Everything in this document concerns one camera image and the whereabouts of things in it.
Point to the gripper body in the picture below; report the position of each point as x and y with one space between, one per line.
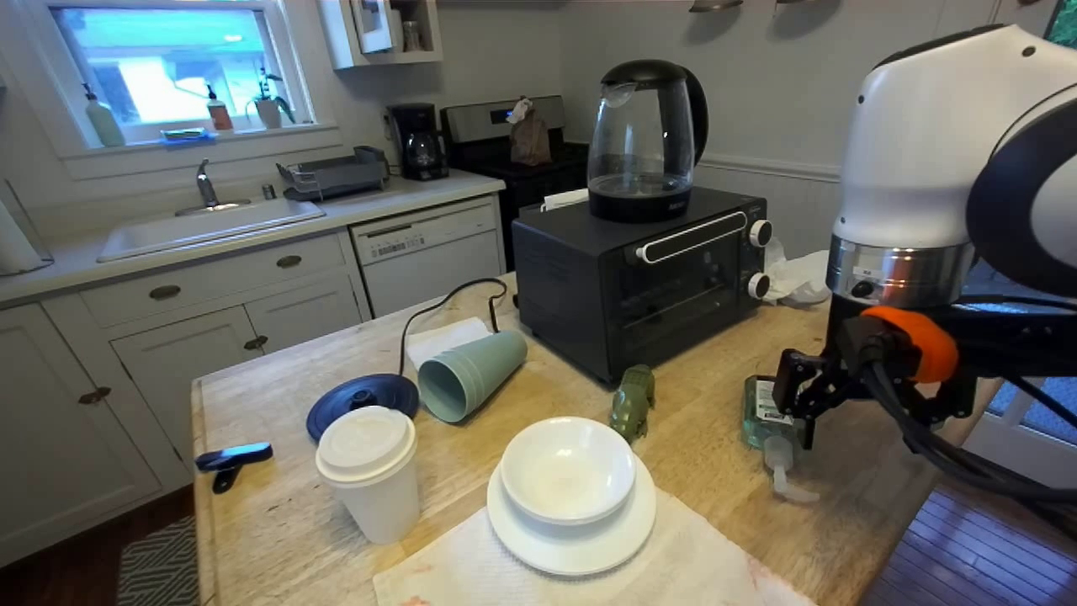
844 330

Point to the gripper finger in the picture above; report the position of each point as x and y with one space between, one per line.
947 402
799 379

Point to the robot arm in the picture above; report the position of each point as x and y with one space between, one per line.
917 143

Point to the clear hand soap bottle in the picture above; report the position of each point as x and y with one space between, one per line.
761 412

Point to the orange pump bottle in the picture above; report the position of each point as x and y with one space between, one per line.
220 114

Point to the white kitchen base cabinet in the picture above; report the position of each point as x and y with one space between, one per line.
126 370

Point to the white and green pump bottle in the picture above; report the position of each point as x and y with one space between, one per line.
104 122

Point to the white plastic bag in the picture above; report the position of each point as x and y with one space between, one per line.
803 273

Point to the white glazed door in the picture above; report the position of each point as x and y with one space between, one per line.
1031 433

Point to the toaster oven knob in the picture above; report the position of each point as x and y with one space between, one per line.
761 233
759 286

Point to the toaster oven door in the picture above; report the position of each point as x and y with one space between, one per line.
681 299

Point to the green toy dinosaur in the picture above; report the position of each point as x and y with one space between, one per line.
633 404

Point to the white paper towel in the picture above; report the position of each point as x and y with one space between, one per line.
673 564

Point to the black toaster oven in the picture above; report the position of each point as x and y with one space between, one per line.
580 286

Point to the white bowl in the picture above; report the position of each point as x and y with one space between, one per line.
568 471

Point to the glass electric kettle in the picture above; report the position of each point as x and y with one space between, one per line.
644 143

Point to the white plate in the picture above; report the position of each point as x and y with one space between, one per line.
572 547

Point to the white folded paper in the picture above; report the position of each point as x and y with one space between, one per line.
564 199

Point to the green plastic cup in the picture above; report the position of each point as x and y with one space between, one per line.
475 370

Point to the white napkin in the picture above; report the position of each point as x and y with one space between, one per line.
442 337

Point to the brown paper bag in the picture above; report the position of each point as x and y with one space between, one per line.
530 139

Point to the black and silver stove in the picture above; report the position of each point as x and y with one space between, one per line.
484 156

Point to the white dishwasher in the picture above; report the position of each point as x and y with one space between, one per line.
429 261

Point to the white paper cup with lid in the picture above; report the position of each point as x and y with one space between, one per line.
370 480

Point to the black coffee maker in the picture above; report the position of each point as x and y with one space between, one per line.
418 143

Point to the round black kettle base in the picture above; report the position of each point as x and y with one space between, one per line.
341 404

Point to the grey dish rack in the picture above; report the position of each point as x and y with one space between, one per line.
336 175

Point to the black clip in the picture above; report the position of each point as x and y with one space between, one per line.
236 457

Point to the potted plant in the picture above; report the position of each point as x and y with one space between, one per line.
269 109

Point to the white sink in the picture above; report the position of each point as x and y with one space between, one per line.
210 227

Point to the silver tap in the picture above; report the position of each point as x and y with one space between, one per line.
205 185

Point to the blue sponge tray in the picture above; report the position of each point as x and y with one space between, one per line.
187 135

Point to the patterned rug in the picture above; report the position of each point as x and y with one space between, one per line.
160 564

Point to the window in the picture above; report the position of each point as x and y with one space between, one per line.
168 67

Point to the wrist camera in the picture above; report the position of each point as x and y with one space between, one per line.
1018 341

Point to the white wall cabinet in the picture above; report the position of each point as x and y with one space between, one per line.
379 34

